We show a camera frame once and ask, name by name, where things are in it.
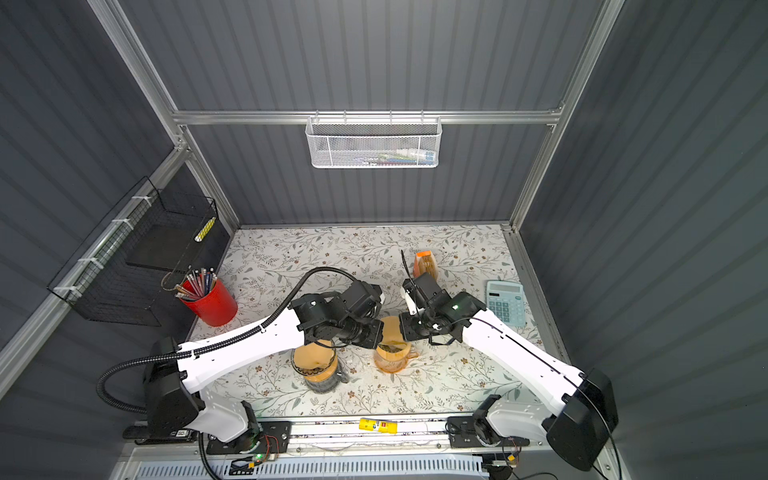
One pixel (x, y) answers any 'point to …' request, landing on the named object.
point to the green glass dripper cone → (394, 350)
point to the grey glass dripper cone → (306, 371)
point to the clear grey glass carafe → (327, 381)
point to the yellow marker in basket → (206, 227)
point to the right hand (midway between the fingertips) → (404, 331)
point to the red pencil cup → (209, 297)
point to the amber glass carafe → (388, 366)
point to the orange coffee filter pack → (425, 262)
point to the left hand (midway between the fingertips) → (386, 339)
